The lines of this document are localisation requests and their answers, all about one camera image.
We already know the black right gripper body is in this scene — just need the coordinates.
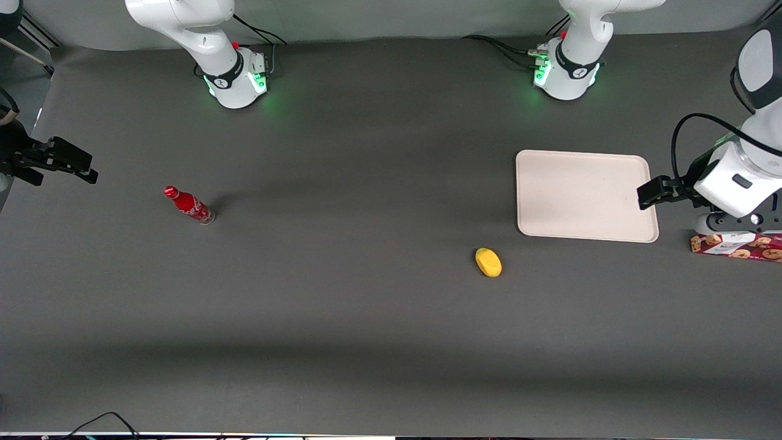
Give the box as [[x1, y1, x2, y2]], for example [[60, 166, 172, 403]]
[[0, 121, 39, 174]]

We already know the red cookie box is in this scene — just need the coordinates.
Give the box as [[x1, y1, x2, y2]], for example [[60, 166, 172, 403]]
[[690, 231, 782, 263]]

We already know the red cola bottle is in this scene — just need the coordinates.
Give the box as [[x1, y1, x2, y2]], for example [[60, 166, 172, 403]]
[[163, 185, 216, 226]]

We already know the beige rectangular tray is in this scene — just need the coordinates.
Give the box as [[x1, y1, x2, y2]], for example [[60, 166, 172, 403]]
[[516, 150, 660, 244]]

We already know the black right arm base cable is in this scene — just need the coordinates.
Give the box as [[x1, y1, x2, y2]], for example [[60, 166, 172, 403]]
[[232, 13, 288, 76]]

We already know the yellow mango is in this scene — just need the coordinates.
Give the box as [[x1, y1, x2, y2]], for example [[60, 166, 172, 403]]
[[475, 247, 503, 279]]

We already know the black arm base cable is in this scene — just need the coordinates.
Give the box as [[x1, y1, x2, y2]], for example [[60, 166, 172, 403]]
[[462, 34, 542, 57], [489, 39, 539, 70], [232, 13, 288, 76]]

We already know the beige wooden rod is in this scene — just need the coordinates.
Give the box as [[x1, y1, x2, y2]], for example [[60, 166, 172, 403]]
[[0, 37, 55, 76]]

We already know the black left arm base cable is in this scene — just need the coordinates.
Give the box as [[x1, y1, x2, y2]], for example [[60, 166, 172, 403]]
[[489, 39, 539, 70], [462, 34, 542, 57]]

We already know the black cable at table edge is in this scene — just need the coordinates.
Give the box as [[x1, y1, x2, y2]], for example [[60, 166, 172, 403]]
[[60, 411, 142, 440]]

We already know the dark rounded object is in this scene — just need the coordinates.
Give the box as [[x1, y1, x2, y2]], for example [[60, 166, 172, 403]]
[[0, 0, 24, 35]]

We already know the black cable with beige strap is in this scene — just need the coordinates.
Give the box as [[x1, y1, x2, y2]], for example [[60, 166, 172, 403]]
[[0, 89, 20, 127]]

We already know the black left wrist camera cable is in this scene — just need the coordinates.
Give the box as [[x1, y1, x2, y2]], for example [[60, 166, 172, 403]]
[[670, 113, 782, 182]]

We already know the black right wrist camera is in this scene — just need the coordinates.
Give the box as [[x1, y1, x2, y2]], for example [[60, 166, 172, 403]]
[[37, 137, 99, 185]]

